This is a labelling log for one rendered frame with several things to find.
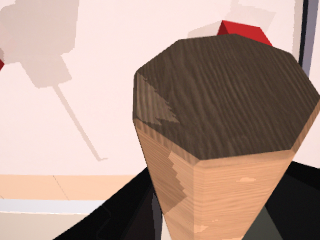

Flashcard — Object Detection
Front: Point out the grey l-shaped hook tool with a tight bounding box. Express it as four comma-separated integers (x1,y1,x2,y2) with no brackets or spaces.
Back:
299,0,319,77

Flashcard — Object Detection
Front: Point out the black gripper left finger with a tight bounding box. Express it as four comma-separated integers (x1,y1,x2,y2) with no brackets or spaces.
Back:
53,167,163,240

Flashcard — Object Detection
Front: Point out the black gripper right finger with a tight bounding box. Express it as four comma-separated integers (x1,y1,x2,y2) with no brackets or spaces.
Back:
264,161,320,240

